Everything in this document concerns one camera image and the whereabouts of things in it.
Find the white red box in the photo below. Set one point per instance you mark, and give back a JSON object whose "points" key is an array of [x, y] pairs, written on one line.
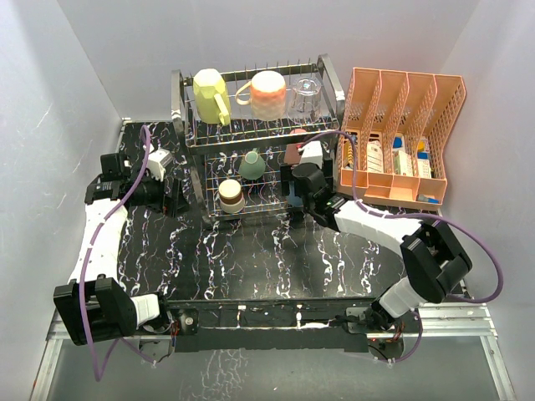
{"points": [[374, 160]]}

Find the metal two-tier dish rack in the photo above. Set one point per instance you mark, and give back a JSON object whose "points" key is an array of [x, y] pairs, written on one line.
{"points": [[214, 152]]}

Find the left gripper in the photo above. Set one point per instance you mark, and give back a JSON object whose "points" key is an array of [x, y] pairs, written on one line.
{"points": [[179, 201]]}

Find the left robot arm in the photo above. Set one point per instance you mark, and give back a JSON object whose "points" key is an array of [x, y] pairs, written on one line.
{"points": [[94, 282]]}

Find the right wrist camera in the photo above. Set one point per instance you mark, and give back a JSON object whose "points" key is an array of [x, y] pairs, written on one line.
{"points": [[311, 152]]}

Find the blue white box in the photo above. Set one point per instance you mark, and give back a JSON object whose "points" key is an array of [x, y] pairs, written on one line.
{"points": [[424, 159]]}

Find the green ceramic cup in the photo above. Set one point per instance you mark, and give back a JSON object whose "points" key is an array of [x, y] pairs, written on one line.
{"points": [[252, 166]]}

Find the blue small item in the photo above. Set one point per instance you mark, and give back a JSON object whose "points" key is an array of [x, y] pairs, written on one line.
{"points": [[427, 199]]}

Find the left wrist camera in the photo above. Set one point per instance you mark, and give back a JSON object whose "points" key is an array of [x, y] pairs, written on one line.
{"points": [[158, 160]]}

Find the pink plastic cup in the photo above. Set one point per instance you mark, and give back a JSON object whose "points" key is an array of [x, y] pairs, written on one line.
{"points": [[292, 155]]}

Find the yellow patterned box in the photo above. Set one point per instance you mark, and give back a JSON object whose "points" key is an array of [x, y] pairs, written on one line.
{"points": [[348, 155]]}

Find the white green box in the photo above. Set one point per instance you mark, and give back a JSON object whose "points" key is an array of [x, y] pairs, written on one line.
{"points": [[402, 163]]}

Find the cream and brown cup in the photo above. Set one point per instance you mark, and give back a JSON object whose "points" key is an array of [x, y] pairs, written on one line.
{"points": [[230, 196]]}

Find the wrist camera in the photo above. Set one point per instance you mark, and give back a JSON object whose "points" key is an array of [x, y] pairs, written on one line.
{"points": [[311, 152], [158, 160]]}

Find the clear glass cup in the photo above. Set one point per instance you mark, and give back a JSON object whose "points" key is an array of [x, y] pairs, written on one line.
{"points": [[304, 104]]}

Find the pink and cream mug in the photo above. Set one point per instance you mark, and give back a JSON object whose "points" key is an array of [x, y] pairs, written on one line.
{"points": [[265, 93]]}

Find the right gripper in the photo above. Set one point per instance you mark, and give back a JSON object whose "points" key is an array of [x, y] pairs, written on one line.
{"points": [[286, 177]]}

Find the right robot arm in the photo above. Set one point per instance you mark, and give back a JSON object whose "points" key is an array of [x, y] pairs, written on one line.
{"points": [[435, 261]]}

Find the blue plastic cup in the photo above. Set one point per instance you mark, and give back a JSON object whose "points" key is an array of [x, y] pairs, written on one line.
{"points": [[294, 200]]}

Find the yellow-green faceted mug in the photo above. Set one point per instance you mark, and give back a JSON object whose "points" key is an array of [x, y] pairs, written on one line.
{"points": [[211, 97]]}

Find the orange plastic file organizer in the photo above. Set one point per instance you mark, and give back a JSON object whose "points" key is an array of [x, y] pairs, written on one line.
{"points": [[398, 109]]}

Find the aluminium frame rail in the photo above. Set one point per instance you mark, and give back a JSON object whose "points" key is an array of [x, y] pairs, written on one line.
{"points": [[458, 358]]}

